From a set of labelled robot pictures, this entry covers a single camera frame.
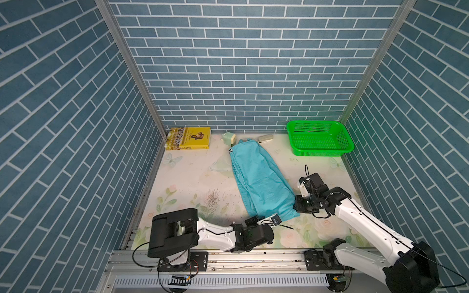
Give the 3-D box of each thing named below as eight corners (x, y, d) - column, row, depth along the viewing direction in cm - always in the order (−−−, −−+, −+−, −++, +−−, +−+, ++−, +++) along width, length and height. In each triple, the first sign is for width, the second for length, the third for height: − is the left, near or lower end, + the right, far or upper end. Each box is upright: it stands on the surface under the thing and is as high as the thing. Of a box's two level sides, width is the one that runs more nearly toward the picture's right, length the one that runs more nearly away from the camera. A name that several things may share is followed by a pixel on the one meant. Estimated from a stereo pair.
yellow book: (165, 150, 115) (163, 145, 112) (172, 131, 126) (170, 127, 122) (208, 150, 115) (207, 145, 112) (211, 131, 126) (210, 127, 123)
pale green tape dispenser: (221, 142, 117) (220, 136, 112) (227, 137, 120) (227, 130, 115) (231, 148, 114) (231, 141, 109) (237, 142, 117) (237, 135, 113)
